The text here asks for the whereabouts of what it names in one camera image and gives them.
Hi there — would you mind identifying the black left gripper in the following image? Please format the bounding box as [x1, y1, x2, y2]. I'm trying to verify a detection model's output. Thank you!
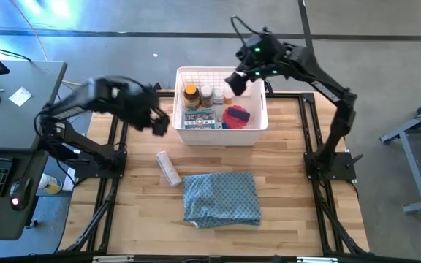
[121, 82, 171, 137]

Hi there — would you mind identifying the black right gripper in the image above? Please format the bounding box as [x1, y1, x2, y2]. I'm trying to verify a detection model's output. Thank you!
[224, 30, 289, 97]

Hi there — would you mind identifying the purple bandage roll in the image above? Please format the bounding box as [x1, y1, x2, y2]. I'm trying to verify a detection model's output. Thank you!
[227, 107, 251, 123]

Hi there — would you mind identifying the gummy vitamin bottle white cap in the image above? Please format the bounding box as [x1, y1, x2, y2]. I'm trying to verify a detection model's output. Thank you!
[200, 85, 213, 109]

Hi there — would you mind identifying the red scalloped round pad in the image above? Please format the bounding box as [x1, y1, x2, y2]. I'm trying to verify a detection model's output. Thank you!
[221, 104, 251, 129]

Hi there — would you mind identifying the green first aid kit box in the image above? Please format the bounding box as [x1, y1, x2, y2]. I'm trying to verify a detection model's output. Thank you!
[183, 110, 217, 129]

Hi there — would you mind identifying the amber fish oil bottle yellow cap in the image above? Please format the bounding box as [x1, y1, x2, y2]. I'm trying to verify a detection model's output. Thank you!
[183, 83, 201, 111]

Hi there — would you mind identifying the white bandage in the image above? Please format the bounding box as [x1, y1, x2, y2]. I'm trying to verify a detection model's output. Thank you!
[155, 150, 183, 188]

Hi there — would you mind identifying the white plastic mesh basket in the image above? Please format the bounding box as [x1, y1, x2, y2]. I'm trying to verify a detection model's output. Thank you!
[172, 66, 270, 147]

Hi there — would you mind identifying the blue star-patterned folded gown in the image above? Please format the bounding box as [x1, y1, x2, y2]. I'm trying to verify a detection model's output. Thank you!
[182, 172, 262, 230]

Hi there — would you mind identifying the yellow and white bottle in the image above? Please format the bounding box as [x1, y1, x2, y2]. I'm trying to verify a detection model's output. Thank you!
[37, 172, 64, 195]

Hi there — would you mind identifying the white paper note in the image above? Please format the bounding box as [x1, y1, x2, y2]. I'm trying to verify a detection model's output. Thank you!
[7, 86, 33, 107]

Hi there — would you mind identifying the grey desk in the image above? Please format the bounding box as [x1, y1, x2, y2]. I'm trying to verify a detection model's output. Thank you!
[0, 60, 68, 241]

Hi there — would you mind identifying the black computer mouse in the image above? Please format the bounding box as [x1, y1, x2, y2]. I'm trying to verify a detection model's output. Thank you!
[9, 176, 33, 212]

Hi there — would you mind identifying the black aluminium table frame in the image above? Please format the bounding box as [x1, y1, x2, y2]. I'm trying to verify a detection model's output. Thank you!
[58, 87, 371, 263]

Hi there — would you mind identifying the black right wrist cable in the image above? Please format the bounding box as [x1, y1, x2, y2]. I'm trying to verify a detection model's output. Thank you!
[230, 15, 267, 42]

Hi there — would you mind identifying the silver metal bracket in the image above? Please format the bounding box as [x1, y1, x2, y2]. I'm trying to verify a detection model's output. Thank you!
[91, 255, 135, 263]
[296, 256, 340, 263]

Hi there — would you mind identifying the grey-blue metal table frame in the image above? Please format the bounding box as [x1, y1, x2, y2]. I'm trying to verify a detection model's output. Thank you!
[379, 91, 421, 216]

